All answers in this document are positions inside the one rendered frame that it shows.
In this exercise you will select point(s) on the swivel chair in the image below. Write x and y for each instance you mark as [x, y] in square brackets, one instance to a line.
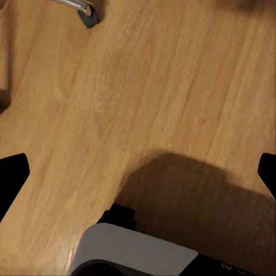
[86, 13]

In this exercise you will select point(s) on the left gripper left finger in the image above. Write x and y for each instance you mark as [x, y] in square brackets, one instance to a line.
[14, 171]

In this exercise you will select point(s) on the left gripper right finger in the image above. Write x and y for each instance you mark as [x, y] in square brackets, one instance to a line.
[267, 171]

